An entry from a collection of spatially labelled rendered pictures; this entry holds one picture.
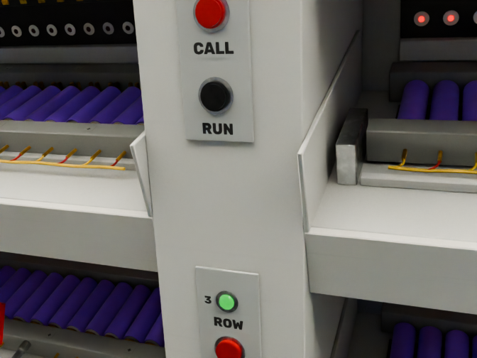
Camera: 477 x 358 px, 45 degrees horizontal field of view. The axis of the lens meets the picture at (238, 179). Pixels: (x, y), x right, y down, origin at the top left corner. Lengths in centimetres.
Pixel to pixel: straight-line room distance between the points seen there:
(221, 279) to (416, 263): 11
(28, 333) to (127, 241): 22
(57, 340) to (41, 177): 17
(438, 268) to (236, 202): 11
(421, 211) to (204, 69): 14
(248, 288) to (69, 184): 15
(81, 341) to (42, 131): 20
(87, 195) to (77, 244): 3
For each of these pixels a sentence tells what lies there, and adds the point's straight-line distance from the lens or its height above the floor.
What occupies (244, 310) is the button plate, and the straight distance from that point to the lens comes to 35.
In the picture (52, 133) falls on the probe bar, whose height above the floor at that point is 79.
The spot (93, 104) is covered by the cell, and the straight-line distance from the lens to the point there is 48.
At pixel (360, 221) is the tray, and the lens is 33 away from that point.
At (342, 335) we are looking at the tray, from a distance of 47.
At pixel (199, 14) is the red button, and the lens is 31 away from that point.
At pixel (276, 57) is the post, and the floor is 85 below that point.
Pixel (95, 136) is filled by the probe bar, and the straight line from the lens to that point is 42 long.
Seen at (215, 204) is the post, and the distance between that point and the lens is 33.
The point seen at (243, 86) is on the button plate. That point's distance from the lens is 31.
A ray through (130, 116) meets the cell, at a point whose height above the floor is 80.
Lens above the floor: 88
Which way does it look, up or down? 17 degrees down
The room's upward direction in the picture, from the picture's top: 3 degrees counter-clockwise
